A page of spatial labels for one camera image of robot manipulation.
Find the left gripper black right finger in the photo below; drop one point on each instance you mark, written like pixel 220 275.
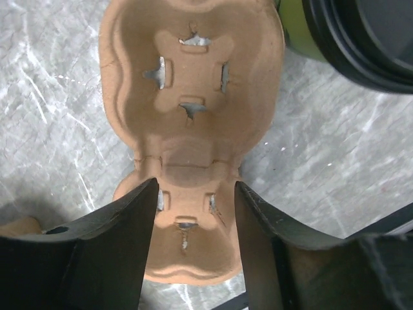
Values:
pixel 289 265

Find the brown two-cup carrier tray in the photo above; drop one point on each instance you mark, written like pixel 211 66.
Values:
pixel 191 88

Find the green paper coffee cup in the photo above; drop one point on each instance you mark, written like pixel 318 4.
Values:
pixel 297 34

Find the brown cardboard cup carrier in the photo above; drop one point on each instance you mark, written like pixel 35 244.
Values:
pixel 21 227

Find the black plastic cup lid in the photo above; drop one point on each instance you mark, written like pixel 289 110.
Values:
pixel 368 42

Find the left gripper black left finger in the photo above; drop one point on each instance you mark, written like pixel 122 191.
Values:
pixel 95 262

